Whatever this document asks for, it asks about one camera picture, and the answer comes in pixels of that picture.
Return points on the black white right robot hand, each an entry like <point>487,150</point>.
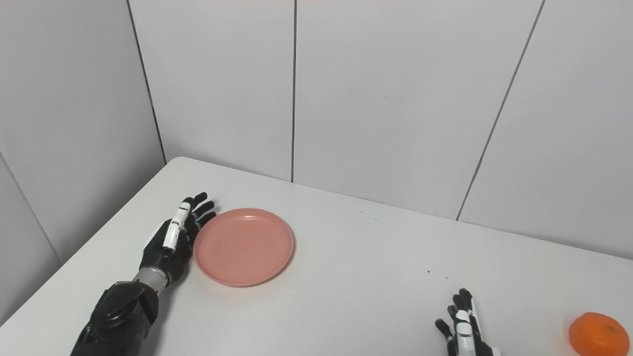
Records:
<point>465,331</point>

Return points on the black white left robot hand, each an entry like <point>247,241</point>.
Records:
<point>168,247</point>

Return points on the pink round plate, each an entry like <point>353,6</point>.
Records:
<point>244,247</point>

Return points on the orange fruit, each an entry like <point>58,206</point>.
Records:
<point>598,335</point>

